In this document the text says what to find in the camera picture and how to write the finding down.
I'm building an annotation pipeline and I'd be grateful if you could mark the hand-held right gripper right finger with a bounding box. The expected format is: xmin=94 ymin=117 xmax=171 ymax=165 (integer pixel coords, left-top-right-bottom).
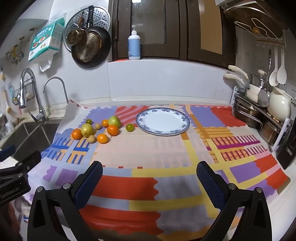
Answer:
xmin=196 ymin=161 xmax=272 ymax=241

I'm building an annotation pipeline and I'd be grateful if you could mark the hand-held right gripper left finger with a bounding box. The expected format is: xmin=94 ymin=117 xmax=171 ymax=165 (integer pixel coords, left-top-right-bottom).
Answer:
xmin=27 ymin=160 xmax=103 ymax=241

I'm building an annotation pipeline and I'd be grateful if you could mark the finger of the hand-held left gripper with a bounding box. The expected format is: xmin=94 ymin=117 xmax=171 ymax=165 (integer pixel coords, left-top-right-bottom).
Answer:
xmin=0 ymin=151 xmax=42 ymax=179
xmin=0 ymin=145 xmax=16 ymax=163

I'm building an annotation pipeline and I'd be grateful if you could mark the yellow-green guava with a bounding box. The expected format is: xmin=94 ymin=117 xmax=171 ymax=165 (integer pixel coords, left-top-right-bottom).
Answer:
xmin=81 ymin=123 xmax=95 ymax=138

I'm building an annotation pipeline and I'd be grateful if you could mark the large orange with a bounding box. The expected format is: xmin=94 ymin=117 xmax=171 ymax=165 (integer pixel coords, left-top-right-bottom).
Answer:
xmin=107 ymin=125 xmax=120 ymax=136

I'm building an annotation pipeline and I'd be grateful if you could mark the blue rimmed white plate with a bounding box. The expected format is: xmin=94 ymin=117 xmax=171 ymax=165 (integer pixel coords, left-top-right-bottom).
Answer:
xmin=135 ymin=108 xmax=190 ymax=137

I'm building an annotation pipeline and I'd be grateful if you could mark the steel sink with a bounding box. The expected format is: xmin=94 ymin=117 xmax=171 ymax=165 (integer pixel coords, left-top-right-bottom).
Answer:
xmin=0 ymin=120 xmax=61 ymax=160

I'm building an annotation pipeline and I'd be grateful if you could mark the colourful patterned tablecloth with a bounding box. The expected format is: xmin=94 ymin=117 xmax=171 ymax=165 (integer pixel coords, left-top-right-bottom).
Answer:
xmin=22 ymin=105 xmax=291 ymax=241

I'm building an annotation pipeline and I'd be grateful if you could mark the chrome pull-down faucet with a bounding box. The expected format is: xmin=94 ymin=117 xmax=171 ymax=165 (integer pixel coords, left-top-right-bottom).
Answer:
xmin=19 ymin=68 xmax=49 ymax=124

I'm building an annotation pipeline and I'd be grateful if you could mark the black box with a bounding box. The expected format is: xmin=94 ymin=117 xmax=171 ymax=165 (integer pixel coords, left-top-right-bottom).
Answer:
xmin=276 ymin=126 xmax=296 ymax=170

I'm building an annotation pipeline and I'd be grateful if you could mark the thin gooseneck faucet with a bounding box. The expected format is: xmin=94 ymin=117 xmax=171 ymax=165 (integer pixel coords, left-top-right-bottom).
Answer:
xmin=43 ymin=77 xmax=69 ymax=109

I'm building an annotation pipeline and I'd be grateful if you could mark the stainless steel pot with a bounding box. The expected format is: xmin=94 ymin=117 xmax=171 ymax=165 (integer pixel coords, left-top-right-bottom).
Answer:
xmin=230 ymin=86 xmax=296 ymax=152

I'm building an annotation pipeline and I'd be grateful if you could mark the metal spatula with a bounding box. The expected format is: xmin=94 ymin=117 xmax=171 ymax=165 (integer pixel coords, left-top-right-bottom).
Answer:
xmin=257 ymin=46 xmax=272 ymax=108

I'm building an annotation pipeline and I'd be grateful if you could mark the white ceramic kettle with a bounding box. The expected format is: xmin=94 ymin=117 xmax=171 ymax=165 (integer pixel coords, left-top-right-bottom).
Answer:
xmin=267 ymin=87 xmax=292 ymax=122

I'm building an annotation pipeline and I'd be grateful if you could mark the white saucepan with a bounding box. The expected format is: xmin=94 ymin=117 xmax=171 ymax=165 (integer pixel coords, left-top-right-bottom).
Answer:
xmin=223 ymin=74 xmax=260 ymax=104
xmin=228 ymin=65 xmax=260 ymax=93

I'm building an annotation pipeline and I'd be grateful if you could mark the steel pot with lid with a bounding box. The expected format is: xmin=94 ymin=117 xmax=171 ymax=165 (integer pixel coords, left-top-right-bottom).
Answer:
xmin=250 ymin=70 xmax=269 ymax=90

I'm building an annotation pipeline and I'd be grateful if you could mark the teal tissue pack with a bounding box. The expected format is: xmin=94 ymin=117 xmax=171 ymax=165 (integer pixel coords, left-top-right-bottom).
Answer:
xmin=28 ymin=17 xmax=66 ymax=72

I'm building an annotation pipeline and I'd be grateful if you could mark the white ladle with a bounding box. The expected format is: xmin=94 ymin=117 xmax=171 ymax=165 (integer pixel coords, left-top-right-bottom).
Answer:
xmin=269 ymin=47 xmax=279 ymax=86

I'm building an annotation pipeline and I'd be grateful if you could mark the brass colander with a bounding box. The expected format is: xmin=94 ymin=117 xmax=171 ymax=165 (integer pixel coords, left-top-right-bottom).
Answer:
xmin=74 ymin=32 xmax=102 ymax=62

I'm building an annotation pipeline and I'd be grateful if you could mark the white rice spoon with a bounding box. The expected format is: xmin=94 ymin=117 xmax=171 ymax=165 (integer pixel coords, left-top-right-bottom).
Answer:
xmin=277 ymin=49 xmax=288 ymax=85

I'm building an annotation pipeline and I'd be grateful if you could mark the small brass pot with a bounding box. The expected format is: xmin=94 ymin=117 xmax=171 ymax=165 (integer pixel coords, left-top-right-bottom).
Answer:
xmin=67 ymin=16 xmax=87 ymax=46

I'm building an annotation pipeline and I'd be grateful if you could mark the black frying pan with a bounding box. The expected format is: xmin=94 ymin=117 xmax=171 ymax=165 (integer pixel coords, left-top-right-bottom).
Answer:
xmin=70 ymin=5 xmax=112 ymax=69

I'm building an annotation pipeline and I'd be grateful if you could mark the white blue pump bottle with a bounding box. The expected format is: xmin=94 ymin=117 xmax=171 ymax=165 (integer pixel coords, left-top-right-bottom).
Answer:
xmin=128 ymin=25 xmax=141 ymax=61

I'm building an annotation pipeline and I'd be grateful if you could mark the perforated metal steamer plate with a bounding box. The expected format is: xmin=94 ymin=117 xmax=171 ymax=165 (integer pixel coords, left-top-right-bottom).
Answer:
xmin=63 ymin=6 xmax=111 ymax=51

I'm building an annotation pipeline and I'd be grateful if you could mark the round wooden lid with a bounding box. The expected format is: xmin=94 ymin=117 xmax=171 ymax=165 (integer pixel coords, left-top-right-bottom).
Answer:
xmin=225 ymin=4 xmax=284 ymax=39

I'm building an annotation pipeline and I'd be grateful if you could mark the wire basket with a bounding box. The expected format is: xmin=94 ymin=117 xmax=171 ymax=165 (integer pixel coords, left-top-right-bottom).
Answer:
xmin=13 ymin=78 xmax=33 ymax=106

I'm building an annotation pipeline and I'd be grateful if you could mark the yellow bicycle wall hook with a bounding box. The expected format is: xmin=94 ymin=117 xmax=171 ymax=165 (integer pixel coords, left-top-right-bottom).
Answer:
xmin=6 ymin=37 xmax=25 ymax=65

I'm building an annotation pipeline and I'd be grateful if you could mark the dark wooden window frame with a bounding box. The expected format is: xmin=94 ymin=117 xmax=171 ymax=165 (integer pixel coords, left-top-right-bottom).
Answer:
xmin=111 ymin=0 xmax=237 ymax=69

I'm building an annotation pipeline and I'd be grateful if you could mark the white wire wall rack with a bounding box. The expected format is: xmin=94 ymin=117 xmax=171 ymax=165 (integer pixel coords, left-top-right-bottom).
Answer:
xmin=233 ymin=17 xmax=286 ymax=48

